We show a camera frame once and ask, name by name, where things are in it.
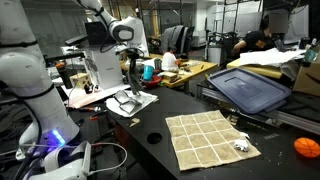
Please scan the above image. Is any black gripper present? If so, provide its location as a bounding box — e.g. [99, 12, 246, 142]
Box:
[124, 47, 145, 70]

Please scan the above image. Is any grey towel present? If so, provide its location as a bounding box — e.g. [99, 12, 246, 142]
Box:
[126, 64, 145, 97]

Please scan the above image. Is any white towel with dark trim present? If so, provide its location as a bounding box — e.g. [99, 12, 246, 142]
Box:
[112, 89, 143, 115]

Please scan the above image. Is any tan checked towel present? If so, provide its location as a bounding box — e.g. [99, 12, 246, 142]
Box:
[164, 109, 262, 172]

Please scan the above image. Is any teal plastic cup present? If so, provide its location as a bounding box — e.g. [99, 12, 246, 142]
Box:
[142, 64, 155, 82]

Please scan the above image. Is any red plastic bowl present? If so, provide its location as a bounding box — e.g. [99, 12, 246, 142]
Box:
[143, 74, 164, 90]

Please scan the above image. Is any white computer box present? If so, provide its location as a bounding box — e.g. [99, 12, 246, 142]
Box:
[82, 45, 125, 91]

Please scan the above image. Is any plain white towel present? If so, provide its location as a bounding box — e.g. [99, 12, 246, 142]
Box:
[105, 89, 160, 118]

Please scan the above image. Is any black monitor screen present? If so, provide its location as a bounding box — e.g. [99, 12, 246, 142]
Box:
[84, 21, 118, 48]

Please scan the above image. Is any grey jacket on chair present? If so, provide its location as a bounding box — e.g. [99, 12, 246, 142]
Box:
[159, 24, 196, 55]

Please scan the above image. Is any small dotted cardboard box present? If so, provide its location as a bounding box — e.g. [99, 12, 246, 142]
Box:
[69, 72, 91, 90]

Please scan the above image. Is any pink flat board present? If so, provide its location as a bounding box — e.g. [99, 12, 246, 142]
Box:
[66, 88, 112, 110]

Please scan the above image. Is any tan tape scrap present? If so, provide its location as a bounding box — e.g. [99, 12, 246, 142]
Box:
[129, 117, 141, 128]

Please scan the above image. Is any light wooden table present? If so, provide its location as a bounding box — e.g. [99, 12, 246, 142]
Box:
[119, 53, 219, 89]

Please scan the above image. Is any dark bottle with orange cap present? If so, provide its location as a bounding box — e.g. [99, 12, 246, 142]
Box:
[55, 62, 73, 90]

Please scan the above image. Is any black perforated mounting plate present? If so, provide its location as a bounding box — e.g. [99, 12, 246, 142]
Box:
[67, 108, 116, 145]

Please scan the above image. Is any blue plastic bin lid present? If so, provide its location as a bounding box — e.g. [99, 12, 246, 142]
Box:
[206, 66, 293, 115]

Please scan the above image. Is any white VR headset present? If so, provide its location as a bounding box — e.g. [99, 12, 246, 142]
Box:
[28, 141, 93, 180]

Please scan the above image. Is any yellow foam slab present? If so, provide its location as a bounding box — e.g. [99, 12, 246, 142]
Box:
[226, 58, 285, 80]

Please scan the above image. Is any person in black shirt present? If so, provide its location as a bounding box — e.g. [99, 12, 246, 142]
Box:
[232, 14, 285, 57]

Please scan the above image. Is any white paper scrap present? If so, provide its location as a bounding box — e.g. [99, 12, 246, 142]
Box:
[237, 131, 251, 140]

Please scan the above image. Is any crumpled silver foil ball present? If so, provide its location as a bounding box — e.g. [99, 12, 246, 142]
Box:
[233, 138, 251, 153]

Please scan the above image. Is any stack of white papers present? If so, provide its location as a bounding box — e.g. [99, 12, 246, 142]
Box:
[237, 47, 307, 67]

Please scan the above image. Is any printed cardboard shipping box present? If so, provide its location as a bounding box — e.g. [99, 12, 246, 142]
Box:
[292, 61, 320, 98]

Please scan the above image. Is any orange toy basketball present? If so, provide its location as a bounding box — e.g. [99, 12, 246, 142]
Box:
[293, 136, 320, 158]

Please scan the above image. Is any white headset cable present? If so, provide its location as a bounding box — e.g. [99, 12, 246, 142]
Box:
[89, 142, 129, 176]

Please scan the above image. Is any aluminium frame rail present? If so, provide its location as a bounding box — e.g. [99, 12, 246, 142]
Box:
[196, 82, 320, 135]

